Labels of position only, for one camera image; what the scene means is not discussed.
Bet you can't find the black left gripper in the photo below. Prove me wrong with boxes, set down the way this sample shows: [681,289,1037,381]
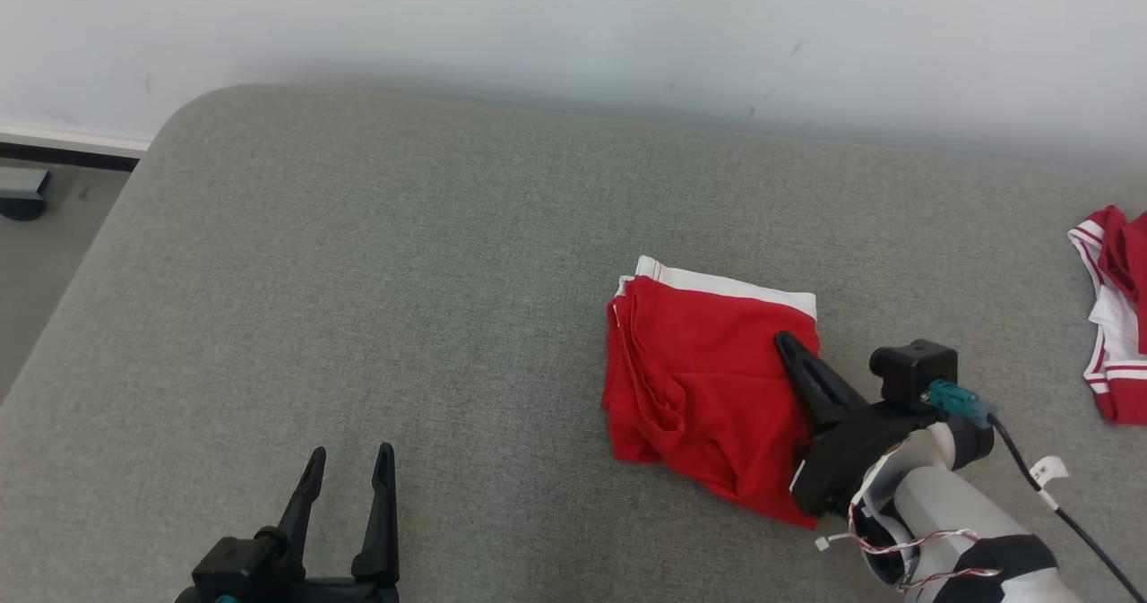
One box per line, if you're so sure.
[276,443,401,603]

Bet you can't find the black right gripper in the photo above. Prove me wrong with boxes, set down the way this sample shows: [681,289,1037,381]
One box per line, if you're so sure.
[774,332,937,519]

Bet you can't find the red basketball shorts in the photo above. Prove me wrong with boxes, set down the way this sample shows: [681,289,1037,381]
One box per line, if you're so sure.
[600,255,821,530]

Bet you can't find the red white-sleeved basketball jersey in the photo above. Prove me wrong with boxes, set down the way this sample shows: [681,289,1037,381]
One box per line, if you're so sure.
[1066,206,1147,426]

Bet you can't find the grey fabric sofa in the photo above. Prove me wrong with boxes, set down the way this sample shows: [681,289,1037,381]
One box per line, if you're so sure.
[0,83,1147,603]

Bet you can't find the dark grey furniture foot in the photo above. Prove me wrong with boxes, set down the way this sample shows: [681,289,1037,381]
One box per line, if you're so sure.
[0,167,51,222]

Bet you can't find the right camera cable teal plug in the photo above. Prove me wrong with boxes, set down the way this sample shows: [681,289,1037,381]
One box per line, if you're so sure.
[923,379,1147,603]

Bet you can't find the red white thin wire bundle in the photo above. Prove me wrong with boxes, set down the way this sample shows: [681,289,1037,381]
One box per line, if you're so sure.
[814,522,1000,590]

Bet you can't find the white black wall baseboard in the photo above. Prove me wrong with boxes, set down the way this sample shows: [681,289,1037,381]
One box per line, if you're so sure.
[0,124,151,172]

